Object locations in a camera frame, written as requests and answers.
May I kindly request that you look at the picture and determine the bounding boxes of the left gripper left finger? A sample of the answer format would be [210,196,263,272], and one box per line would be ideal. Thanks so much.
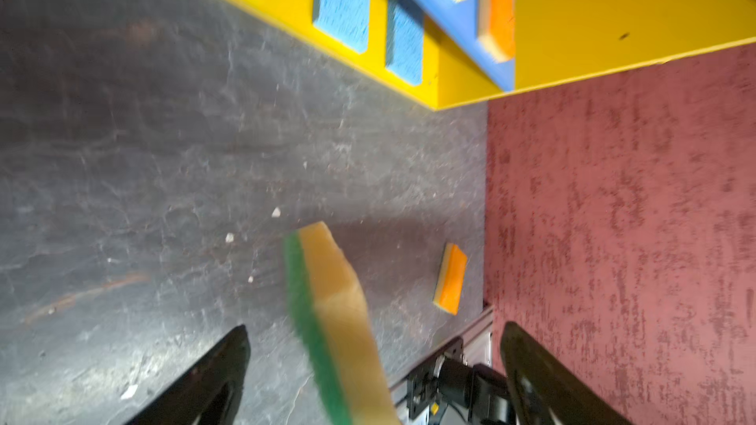
[128,325,250,424]

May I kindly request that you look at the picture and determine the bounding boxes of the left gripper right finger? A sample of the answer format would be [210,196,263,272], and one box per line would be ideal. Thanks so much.
[500,322,629,424]

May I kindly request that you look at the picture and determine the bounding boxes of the orange sponge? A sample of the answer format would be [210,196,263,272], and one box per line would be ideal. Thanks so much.
[432,243,468,316]
[476,0,516,63]

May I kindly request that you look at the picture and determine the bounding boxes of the dark yellow scouring pad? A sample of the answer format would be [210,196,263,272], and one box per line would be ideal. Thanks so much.
[283,222,401,424]

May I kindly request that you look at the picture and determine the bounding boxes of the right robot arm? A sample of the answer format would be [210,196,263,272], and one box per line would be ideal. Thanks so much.
[437,357,518,425]

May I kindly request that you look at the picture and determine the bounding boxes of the yellow shelf pink blue boards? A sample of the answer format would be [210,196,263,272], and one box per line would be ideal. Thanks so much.
[224,0,755,109]

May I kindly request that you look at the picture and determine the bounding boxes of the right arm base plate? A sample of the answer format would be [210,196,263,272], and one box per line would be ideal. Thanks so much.
[405,336,464,424]

